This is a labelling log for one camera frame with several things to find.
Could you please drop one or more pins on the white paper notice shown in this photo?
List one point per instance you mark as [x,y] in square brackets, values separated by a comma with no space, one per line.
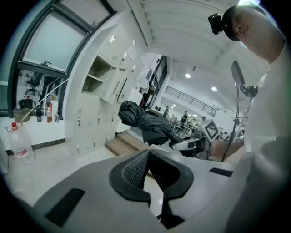
[132,52]

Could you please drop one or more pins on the black head camera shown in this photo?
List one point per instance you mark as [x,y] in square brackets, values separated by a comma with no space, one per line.
[216,22]

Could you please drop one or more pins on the person's right forearm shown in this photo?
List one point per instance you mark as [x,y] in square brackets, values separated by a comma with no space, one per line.
[220,148]

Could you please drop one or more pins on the green fabric bag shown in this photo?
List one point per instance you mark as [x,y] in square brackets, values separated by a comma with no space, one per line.
[21,114]

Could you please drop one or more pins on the round ceiling light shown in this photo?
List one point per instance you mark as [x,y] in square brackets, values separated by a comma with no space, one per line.
[187,75]
[214,88]

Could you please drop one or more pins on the orange and white box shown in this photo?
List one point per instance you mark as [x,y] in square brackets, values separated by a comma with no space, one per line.
[54,109]

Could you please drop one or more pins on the black metal railing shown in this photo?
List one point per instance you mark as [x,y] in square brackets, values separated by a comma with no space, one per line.
[191,100]

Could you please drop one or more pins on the black office chair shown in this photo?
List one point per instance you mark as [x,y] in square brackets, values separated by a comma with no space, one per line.
[34,84]

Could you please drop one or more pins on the orange liquid bottle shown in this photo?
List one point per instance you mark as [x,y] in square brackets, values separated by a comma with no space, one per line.
[48,116]

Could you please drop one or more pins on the black framed window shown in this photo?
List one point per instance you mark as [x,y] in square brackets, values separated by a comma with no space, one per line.
[45,52]

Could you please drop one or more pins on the black chest-mounted device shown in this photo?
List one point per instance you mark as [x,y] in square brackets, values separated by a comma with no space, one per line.
[237,72]

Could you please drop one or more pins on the person's white shirt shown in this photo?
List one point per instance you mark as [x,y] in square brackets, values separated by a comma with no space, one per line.
[270,102]

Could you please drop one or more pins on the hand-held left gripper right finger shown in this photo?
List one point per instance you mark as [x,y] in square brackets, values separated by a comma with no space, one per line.
[175,179]

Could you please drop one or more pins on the large clear water bottle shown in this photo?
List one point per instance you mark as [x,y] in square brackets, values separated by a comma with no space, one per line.
[20,143]

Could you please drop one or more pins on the black device with wrist strap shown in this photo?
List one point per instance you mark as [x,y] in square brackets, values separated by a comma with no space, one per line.
[145,123]

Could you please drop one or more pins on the black bag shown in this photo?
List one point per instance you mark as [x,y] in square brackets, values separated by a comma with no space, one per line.
[26,103]

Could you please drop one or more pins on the person's head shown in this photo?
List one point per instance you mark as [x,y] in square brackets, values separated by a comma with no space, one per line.
[254,29]

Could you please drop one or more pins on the wooden step platform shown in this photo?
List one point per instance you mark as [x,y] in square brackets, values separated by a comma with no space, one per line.
[127,143]

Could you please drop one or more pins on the small metal cup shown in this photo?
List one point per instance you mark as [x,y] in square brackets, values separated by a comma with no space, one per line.
[56,118]

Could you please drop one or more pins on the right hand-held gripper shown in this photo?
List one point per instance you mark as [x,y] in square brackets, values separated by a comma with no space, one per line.
[212,132]

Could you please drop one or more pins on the white storage cabinet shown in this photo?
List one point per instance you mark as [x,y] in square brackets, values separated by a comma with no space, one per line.
[91,113]

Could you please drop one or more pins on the black device mount clamp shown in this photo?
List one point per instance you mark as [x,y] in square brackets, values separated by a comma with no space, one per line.
[249,90]

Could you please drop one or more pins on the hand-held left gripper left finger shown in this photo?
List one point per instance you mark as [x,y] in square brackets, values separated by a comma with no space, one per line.
[127,177]

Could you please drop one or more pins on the dark drink bottle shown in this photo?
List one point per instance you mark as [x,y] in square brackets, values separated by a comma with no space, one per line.
[39,113]

